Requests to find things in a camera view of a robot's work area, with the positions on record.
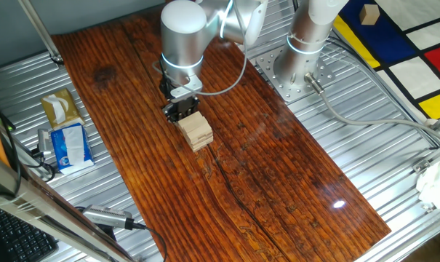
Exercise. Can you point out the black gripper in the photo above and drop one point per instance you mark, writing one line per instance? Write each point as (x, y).
(165, 89)

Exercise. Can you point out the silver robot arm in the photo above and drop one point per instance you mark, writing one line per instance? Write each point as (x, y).
(183, 36)

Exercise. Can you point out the light wooden Jenga block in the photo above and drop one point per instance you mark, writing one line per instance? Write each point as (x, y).
(199, 132)
(202, 143)
(195, 126)
(208, 135)
(190, 120)

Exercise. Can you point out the blue tissue pack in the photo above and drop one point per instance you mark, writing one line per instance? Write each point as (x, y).
(88, 154)

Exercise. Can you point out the brown wooden board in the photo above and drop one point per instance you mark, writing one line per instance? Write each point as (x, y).
(259, 182)

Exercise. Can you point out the gold tissue pack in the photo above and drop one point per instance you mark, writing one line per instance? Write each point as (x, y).
(74, 113)

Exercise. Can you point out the silver robot mounting plate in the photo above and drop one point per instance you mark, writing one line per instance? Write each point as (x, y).
(292, 94)

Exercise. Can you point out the small silver hub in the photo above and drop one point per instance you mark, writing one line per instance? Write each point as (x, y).
(44, 140)

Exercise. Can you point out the metal stand pole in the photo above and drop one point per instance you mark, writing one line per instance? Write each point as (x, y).
(41, 31)

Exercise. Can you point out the colourful Mondrian pattern cloth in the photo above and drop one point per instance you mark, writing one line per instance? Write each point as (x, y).
(368, 40)

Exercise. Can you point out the black keyboard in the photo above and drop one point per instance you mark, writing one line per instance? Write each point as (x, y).
(19, 240)

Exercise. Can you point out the small wooden cube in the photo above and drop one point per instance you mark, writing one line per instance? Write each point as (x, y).
(369, 14)

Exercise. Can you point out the crumpled white cloth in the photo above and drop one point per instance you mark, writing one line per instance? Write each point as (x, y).
(438, 182)

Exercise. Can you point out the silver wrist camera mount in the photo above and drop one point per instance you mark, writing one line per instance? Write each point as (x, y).
(187, 89)

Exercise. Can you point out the silver camera device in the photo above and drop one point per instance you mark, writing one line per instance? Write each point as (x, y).
(107, 216)

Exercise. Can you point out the aluminium frame bar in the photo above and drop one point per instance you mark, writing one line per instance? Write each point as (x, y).
(41, 207)

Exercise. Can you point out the metal corner bracket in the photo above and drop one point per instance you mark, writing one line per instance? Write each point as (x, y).
(420, 166)

